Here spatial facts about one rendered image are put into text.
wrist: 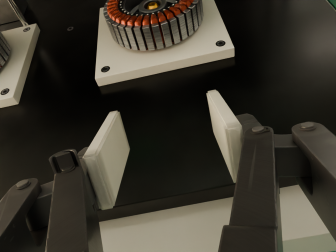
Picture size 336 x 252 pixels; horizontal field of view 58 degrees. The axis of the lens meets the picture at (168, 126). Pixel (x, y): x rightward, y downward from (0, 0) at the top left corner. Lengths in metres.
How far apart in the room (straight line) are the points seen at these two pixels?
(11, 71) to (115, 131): 0.25
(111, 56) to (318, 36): 0.22
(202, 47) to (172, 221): 0.18
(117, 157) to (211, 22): 0.23
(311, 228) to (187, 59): 0.19
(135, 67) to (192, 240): 0.18
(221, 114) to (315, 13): 0.27
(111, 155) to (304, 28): 0.27
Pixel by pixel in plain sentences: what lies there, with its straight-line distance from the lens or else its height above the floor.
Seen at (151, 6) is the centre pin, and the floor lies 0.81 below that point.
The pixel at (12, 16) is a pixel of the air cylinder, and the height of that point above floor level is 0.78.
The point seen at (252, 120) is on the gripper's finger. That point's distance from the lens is 0.16.
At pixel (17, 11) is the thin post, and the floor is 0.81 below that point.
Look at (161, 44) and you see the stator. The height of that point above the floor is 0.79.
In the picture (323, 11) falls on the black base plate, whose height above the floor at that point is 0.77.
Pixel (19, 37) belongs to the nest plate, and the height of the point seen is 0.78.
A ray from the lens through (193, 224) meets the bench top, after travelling 0.25.
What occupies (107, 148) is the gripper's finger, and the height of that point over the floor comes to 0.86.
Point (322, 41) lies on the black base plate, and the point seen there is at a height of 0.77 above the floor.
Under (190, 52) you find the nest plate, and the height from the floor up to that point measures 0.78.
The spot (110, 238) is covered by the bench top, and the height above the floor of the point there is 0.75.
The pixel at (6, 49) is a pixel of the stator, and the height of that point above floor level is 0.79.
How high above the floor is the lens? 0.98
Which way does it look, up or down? 49 degrees down
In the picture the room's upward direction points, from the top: 16 degrees counter-clockwise
